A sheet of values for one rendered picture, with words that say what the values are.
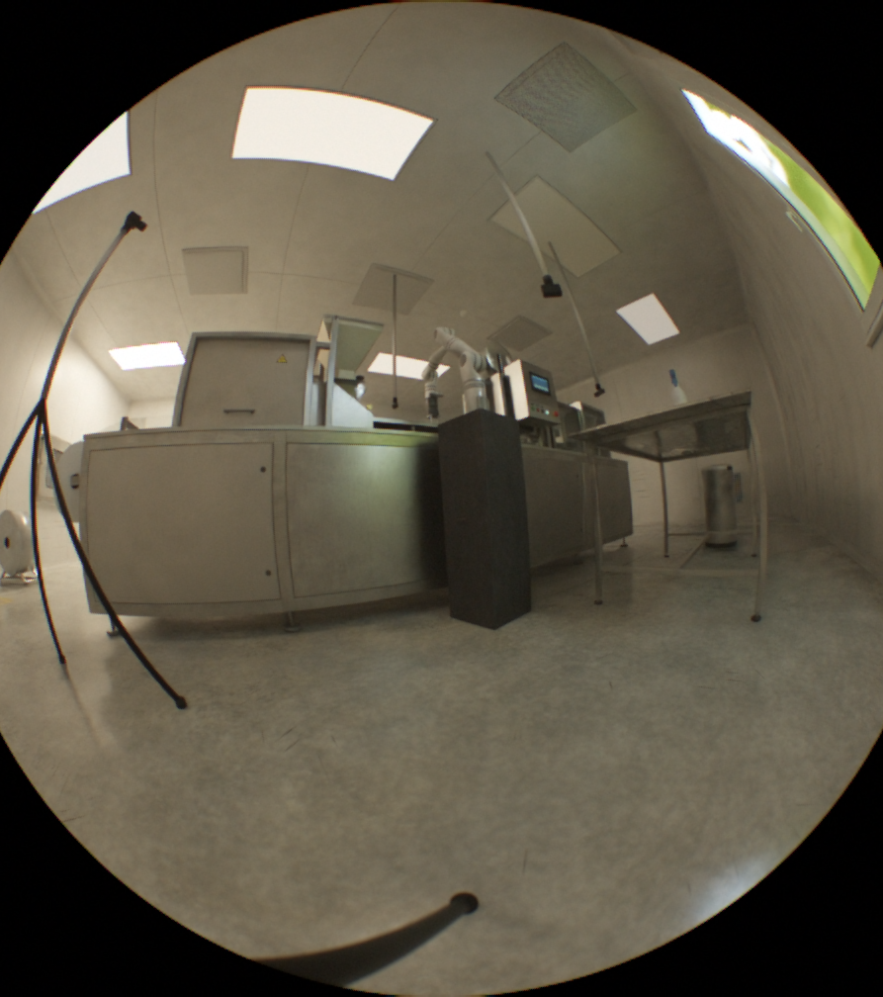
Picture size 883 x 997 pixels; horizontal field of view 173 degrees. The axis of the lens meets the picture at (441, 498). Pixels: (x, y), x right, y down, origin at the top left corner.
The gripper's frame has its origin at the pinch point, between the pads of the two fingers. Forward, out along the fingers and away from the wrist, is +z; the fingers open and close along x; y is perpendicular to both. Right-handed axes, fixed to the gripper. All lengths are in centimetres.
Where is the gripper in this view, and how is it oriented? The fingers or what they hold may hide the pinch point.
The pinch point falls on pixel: (435, 425)
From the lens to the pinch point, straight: 173.9
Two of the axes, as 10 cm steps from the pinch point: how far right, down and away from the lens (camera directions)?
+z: 0.7, 10.0, -0.6
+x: -8.6, 0.3, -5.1
